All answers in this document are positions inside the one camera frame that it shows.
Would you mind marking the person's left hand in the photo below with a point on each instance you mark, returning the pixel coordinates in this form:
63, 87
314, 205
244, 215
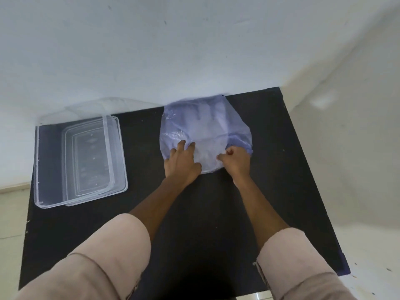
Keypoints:
180, 165

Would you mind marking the person's right hand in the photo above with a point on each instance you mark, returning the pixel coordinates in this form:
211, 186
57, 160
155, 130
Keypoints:
238, 164

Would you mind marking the person's right thumb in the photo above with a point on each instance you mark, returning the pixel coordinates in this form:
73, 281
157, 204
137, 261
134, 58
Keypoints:
222, 158

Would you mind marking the person's left thumb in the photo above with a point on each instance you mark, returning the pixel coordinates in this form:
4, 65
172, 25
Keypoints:
198, 168

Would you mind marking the person's left middle finger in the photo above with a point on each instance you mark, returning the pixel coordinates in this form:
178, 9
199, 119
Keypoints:
180, 145

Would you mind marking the translucent bluish plastic bag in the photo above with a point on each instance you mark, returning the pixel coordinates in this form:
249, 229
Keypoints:
203, 128

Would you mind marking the person's left forearm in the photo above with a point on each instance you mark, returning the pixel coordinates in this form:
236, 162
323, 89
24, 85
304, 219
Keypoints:
157, 199

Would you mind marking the person's right forearm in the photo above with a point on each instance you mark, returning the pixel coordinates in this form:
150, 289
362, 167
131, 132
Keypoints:
257, 206

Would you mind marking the clear plastic container lid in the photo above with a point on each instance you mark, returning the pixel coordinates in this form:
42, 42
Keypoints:
118, 165

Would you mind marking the black table cloth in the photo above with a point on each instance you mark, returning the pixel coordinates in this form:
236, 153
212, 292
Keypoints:
203, 234

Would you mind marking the clear plastic storage container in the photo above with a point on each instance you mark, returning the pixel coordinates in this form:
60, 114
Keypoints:
50, 159

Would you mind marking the light pink shirt sleeve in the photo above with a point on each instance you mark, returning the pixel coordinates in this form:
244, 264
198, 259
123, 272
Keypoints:
90, 262
297, 268

